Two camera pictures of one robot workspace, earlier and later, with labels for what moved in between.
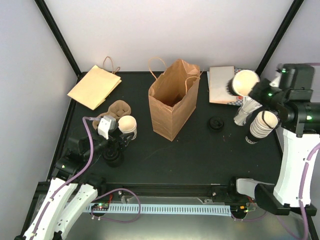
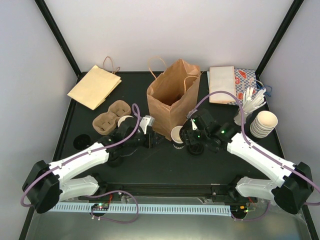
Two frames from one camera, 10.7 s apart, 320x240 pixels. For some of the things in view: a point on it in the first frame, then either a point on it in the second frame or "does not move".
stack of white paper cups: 264,123 does not move
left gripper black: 122,145 to 151,138
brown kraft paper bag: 173,96 does not move
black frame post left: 45,10 does not move
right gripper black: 255,93 to 187,135
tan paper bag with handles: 94,88 does not move
